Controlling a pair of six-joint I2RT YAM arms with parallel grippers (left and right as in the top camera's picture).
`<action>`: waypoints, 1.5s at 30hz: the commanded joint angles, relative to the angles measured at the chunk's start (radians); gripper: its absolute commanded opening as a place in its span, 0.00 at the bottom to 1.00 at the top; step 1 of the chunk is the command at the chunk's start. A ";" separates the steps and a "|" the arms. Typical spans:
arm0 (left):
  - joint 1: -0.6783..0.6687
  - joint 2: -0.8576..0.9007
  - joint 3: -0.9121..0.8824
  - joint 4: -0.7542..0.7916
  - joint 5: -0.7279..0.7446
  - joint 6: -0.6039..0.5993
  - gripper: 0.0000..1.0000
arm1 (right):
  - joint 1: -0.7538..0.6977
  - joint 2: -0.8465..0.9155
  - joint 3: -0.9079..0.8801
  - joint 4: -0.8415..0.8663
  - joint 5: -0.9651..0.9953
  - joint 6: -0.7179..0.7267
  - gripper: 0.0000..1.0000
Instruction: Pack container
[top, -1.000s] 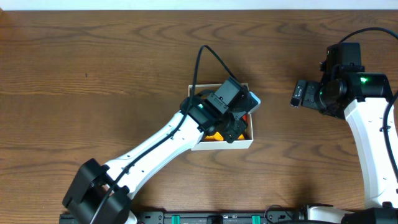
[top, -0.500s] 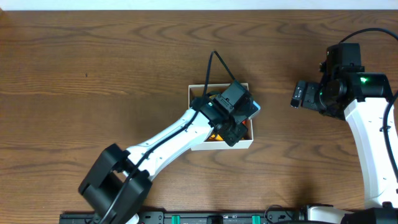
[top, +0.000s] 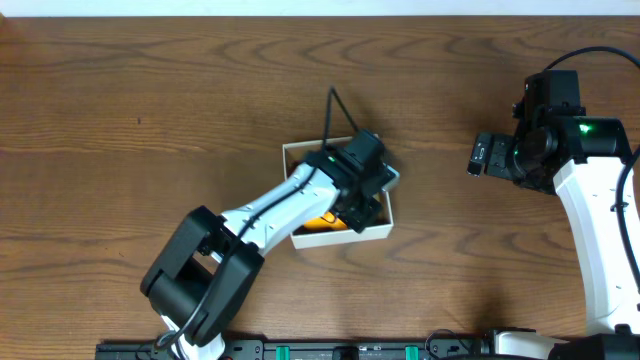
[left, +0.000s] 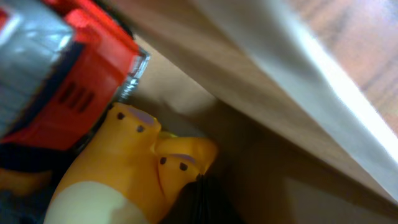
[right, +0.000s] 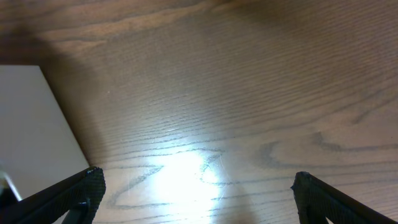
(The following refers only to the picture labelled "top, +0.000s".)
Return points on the orange rubber animal toy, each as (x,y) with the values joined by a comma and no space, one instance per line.
(326,222)

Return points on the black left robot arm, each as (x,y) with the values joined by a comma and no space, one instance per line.
(202,276)

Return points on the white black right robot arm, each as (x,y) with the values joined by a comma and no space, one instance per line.
(587,163)

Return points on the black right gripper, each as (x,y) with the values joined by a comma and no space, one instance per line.
(497,165)

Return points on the white cardboard box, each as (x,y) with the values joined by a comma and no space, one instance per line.
(302,238)

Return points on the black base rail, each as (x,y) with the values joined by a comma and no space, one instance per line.
(438,346)

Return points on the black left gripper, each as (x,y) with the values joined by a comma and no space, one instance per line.
(362,215)

